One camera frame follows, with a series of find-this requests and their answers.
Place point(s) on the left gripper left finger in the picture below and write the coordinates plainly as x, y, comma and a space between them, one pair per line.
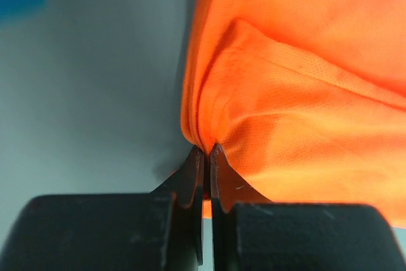
159, 230

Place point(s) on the orange t shirt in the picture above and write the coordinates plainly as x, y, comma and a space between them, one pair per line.
306, 97

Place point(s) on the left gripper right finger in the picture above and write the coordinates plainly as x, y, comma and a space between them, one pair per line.
251, 232

